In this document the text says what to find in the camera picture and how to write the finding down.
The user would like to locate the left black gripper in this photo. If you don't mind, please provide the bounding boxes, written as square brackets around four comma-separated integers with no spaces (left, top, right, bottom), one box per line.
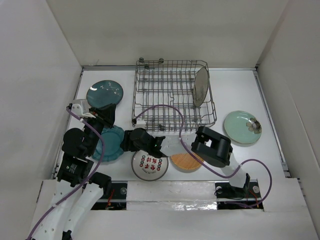
[84,102,116,155]

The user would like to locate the teal scalloped plate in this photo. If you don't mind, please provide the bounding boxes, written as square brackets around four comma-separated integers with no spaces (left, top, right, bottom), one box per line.
[101,125,125,163]

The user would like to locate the cream plate tree drawing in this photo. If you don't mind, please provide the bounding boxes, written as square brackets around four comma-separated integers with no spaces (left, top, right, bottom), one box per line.
[192,67,210,108]

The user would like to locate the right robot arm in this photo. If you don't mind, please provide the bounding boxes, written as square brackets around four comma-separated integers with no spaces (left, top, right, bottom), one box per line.
[120,126,250,197]

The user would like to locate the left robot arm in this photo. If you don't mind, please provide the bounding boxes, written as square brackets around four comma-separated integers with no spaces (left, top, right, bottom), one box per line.
[27,99,116,240]

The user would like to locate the dark teal blossom plate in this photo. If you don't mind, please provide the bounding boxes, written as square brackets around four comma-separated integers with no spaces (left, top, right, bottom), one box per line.
[86,80,124,108]

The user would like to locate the white plate red characters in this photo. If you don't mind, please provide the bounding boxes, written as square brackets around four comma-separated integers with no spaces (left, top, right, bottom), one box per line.
[131,150,169,182]

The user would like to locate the round woven bamboo tray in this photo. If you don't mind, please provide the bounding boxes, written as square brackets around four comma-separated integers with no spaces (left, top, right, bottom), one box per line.
[170,153,202,173]

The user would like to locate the light green flower plate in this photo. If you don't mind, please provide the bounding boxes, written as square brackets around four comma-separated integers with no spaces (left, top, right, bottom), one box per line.
[223,110,263,144]

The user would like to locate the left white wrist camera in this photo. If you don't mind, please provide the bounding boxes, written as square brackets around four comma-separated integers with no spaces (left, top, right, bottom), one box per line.
[67,99,92,118]

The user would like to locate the grey wire dish rack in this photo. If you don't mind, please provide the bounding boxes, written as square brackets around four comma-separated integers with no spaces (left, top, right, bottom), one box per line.
[131,57,217,132]

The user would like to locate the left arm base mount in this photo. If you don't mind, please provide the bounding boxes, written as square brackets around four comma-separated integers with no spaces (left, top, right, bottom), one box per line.
[91,181,128,211]

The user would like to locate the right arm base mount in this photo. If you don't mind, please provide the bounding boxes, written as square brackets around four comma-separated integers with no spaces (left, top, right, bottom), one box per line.
[214,181,262,210]

